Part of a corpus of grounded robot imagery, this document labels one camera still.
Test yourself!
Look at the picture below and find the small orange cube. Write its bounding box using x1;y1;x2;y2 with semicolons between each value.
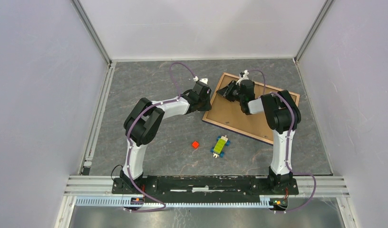
192;141;200;149

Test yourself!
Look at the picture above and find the aluminium rail front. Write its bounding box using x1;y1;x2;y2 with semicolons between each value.
295;176;349;198

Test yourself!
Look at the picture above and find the green blue toy brick car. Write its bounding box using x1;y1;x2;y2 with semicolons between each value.
210;135;231;158

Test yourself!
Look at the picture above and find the corner aluminium post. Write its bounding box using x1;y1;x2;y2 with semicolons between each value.
293;0;335;64
71;0;112;65

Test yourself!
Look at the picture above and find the left corner aluminium post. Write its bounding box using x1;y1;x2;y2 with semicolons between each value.
71;0;112;65

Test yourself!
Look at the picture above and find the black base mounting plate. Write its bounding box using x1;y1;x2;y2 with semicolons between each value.
112;175;299;203

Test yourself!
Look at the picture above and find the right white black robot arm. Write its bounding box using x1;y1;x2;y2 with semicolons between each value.
216;79;301;194

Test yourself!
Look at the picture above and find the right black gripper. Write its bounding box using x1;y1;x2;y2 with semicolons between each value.
216;80;243;103

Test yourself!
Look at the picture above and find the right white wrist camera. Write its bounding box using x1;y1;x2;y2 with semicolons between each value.
236;70;249;85

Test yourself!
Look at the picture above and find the white slotted cable duct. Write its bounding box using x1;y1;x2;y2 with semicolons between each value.
75;196;273;209

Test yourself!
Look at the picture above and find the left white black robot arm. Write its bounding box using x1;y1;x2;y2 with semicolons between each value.
120;78;212;194

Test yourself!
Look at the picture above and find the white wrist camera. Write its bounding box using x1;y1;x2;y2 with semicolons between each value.
236;70;249;85
193;76;208;84

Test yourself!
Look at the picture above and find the wooden picture frame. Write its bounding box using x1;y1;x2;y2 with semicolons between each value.
202;72;301;145

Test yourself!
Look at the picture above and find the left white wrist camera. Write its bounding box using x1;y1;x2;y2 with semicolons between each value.
193;76;208;84

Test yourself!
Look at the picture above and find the right corner aluminium post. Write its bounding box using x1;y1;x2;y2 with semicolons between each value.
293;0;335;64

